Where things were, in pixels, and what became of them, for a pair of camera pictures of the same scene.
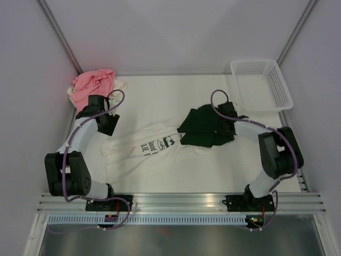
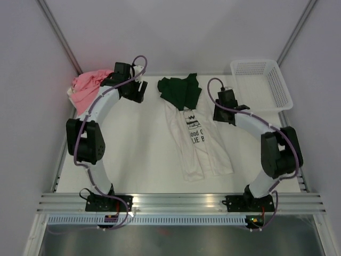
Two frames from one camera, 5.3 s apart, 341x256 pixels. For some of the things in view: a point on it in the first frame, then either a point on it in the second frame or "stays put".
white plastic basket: (261, 85) stays put
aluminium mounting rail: (185, 202) stays put
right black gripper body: (220, 129) to (218, 110)
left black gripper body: (110, 122) to (132, 93)
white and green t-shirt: (155, 150) to (201, 144)
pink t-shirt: (98, 82) stays put
